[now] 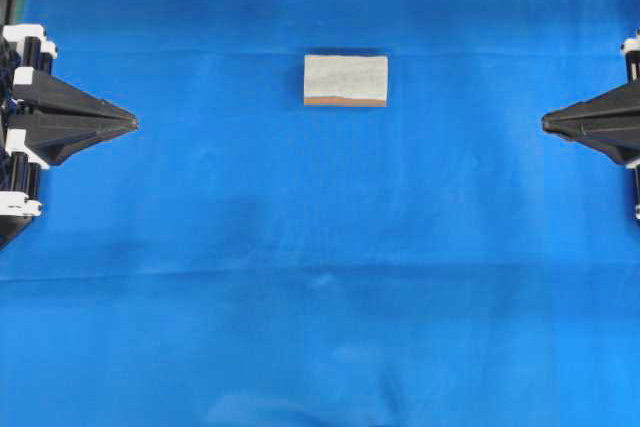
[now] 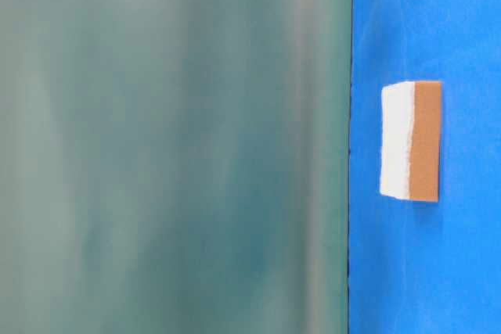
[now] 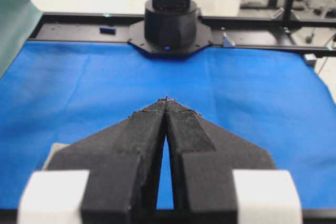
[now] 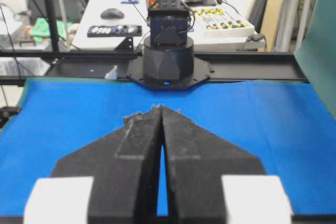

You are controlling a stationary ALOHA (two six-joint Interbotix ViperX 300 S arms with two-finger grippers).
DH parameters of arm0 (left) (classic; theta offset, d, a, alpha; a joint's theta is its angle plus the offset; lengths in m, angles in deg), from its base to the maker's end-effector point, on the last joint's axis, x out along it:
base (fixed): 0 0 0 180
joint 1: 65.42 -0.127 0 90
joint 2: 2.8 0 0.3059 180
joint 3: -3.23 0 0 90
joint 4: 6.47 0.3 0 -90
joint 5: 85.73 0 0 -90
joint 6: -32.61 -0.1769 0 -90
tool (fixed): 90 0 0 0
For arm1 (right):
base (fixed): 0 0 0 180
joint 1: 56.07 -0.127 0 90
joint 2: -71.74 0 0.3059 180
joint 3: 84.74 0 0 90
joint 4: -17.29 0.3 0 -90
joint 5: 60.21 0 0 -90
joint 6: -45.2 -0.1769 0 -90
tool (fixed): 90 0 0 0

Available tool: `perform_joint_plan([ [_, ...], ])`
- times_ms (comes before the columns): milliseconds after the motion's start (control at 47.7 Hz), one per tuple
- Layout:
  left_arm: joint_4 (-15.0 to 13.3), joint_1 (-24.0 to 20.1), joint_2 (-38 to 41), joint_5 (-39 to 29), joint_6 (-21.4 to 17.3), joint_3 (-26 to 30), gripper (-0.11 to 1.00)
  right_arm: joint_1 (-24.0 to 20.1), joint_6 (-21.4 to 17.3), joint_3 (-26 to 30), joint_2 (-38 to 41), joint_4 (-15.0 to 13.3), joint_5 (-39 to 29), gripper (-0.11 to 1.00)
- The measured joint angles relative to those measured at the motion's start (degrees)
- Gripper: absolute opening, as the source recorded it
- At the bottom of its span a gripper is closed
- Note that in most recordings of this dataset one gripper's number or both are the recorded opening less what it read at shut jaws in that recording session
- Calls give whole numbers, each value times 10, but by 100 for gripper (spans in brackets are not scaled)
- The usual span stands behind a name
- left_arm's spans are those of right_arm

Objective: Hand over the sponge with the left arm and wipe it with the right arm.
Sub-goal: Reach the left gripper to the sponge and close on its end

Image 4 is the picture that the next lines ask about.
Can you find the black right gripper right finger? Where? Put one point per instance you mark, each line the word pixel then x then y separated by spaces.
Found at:
pixel 195 160

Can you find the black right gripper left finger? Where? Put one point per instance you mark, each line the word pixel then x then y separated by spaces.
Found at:
pixel 125 167

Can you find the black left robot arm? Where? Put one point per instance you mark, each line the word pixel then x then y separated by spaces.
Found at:
pixel 168 60

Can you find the blue table cloth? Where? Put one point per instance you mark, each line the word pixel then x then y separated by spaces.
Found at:
pixel 286 125

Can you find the white screwdriver set box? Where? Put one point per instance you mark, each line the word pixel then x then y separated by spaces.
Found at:
pixel 218 22

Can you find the black computer mouse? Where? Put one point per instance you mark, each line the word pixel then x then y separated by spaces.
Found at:
pixel 112 13

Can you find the green cloth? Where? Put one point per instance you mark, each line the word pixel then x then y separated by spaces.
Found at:
pixel 41 31

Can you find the white background desk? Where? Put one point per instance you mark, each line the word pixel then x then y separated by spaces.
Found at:
pixel 135 11

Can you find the green side board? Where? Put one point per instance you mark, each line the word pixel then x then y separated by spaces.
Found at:
pixel 316 56

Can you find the black vertical stand pole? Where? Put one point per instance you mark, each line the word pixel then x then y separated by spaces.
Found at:
pixel 50 10

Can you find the black aluminium frame rail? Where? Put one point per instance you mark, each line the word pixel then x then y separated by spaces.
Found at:
pixel 212 67

